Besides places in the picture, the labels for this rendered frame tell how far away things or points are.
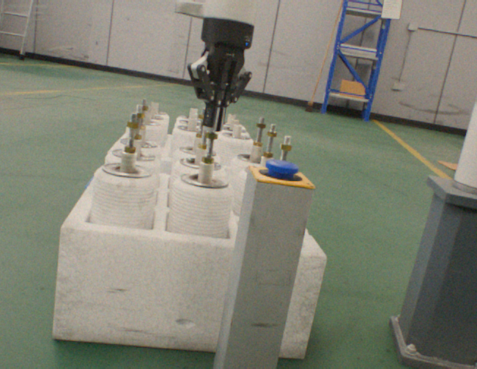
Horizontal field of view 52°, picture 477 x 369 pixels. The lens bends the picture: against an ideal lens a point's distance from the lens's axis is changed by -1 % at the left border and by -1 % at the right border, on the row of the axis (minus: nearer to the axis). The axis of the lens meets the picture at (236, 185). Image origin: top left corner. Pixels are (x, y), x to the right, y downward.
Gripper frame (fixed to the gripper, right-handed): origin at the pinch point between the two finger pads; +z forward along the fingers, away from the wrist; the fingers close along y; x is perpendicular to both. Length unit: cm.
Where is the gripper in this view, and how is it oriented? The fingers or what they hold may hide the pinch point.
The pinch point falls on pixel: (214, 118)
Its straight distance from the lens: 74.7
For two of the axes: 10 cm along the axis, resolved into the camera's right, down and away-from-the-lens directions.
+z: -1.6, 9.6, 2.4
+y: 6.0, -1.0, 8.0
